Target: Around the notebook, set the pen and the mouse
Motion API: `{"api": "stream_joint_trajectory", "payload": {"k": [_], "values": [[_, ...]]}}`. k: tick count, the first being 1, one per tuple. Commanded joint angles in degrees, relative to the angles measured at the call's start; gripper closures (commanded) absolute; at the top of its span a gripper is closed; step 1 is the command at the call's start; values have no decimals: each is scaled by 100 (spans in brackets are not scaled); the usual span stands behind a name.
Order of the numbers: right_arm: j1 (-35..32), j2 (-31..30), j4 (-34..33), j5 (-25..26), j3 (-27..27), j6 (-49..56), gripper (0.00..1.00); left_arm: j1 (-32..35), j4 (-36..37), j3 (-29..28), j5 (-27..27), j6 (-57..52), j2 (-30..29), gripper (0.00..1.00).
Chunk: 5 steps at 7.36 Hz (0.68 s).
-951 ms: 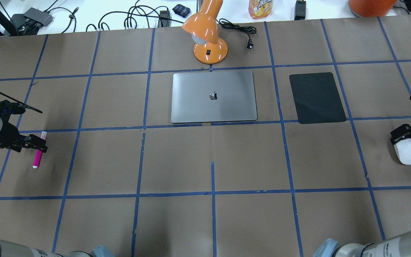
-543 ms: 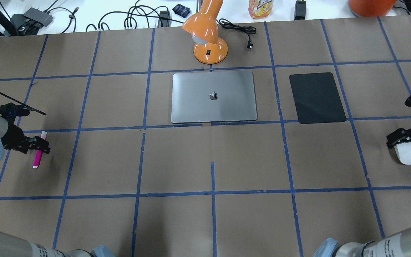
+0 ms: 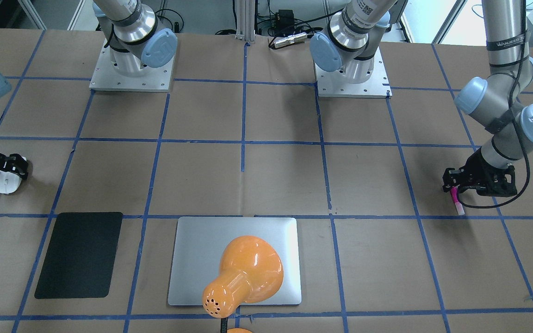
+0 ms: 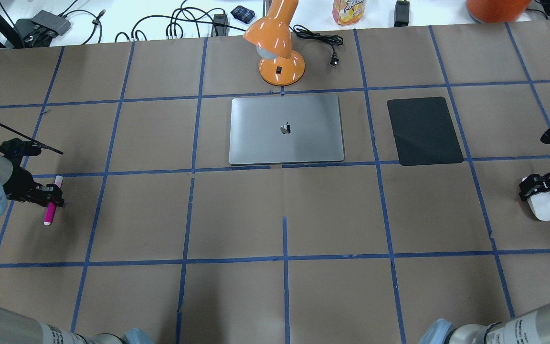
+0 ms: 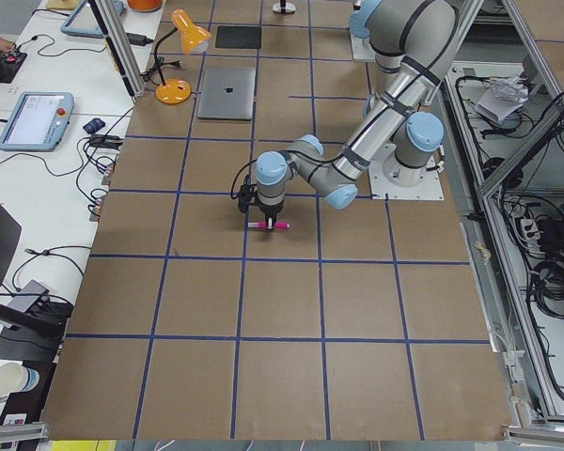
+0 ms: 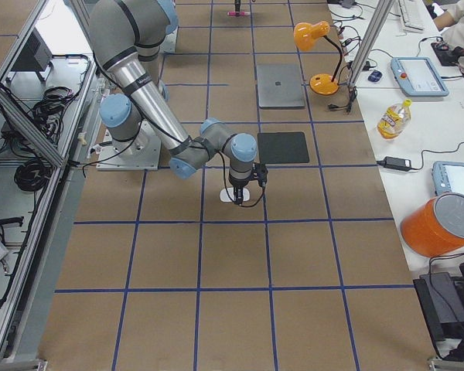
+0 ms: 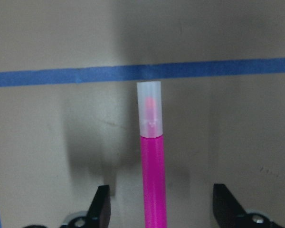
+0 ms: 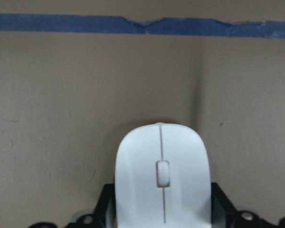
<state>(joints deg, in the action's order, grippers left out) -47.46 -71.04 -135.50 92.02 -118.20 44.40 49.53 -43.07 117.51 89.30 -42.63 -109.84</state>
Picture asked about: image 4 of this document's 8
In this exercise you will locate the orange juice bottle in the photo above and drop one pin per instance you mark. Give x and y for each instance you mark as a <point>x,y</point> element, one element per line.
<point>348,12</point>

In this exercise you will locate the black mousepad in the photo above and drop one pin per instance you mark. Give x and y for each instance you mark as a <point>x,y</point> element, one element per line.
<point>423,131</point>

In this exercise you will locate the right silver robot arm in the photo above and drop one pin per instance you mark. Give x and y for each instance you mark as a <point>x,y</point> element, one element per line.
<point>531,328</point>

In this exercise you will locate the silver laptop notebook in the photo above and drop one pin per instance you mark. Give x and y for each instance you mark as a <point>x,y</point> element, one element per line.
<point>291,129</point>

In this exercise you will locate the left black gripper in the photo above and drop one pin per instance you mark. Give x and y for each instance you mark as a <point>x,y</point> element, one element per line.
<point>17,179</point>

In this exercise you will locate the white computer mouse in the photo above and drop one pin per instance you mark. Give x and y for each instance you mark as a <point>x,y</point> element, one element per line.
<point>539,204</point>

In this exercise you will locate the orange bucket grey lid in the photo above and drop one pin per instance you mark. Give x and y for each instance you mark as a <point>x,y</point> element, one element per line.
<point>496,10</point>

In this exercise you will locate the pink marker pen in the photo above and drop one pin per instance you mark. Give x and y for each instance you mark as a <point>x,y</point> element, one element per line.
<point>51,208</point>

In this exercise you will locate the dark blue pouch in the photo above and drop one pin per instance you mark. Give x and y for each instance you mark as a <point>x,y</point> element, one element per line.
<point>243,14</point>

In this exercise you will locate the black power adapter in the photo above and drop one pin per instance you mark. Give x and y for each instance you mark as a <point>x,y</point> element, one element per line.
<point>401,13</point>

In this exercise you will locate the orange desk lamp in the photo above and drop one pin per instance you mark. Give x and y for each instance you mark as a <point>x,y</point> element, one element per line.
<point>279,65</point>

